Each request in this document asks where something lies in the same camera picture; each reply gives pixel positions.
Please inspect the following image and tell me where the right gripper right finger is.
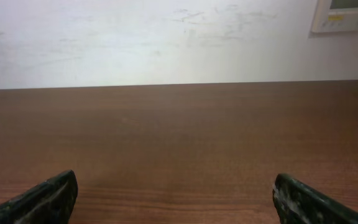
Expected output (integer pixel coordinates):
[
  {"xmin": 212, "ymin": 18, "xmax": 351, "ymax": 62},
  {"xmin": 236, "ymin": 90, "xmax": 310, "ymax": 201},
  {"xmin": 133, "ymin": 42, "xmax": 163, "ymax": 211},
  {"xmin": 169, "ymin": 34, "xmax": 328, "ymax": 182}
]
[{"xmin": 272, "ymin": 174, "xmax": 358, "ymax": 224}]

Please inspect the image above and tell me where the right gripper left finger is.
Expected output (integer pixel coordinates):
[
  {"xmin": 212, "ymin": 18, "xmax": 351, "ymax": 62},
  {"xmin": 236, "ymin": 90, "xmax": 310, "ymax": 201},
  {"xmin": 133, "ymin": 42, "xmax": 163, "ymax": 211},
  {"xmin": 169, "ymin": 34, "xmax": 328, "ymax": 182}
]
[{"xmin": 0, "ymin": 170, "xmax": 78, "ymax": 224}]

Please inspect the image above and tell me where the white wall control panel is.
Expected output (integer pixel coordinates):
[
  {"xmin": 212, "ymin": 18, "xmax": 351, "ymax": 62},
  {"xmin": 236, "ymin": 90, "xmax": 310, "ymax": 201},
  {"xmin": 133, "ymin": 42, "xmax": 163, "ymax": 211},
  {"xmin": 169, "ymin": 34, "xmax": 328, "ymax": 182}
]
[{"xmin": 310, "ymin": 0, "xmax": 358, "ymax": 34}]

